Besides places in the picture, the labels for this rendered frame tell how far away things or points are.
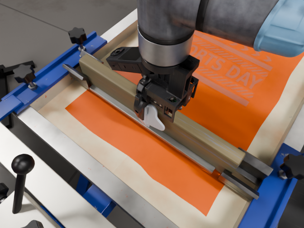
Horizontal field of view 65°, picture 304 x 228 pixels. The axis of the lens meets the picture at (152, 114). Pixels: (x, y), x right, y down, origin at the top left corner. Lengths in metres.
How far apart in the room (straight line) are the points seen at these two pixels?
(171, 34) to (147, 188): 0.33
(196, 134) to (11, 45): 2.20
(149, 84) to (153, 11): 0.15
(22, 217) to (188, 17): 0.36
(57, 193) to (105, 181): 0.09
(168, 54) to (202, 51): 0.43
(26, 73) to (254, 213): 0.54
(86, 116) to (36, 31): 1.98
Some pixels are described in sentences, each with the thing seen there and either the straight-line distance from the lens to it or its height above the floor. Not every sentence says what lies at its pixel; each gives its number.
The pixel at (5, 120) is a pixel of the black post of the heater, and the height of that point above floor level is 0.04.
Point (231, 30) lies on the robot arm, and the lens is 0.26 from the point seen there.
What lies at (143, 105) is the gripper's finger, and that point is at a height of 1.10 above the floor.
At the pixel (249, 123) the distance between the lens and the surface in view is 0.62.
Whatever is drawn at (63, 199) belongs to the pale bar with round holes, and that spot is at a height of 1.04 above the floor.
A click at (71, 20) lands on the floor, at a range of 2.55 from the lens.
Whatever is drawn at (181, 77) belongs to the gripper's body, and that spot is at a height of 1.19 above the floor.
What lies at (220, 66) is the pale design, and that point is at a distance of 0.71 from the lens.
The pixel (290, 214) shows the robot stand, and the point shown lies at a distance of 1.43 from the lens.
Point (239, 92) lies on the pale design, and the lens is 0.66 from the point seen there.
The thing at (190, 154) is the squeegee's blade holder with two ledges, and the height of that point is 1.00.
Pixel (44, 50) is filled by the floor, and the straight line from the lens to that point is 2.31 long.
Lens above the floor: 1.45
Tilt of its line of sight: 58 degrees down
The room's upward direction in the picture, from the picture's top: straight up
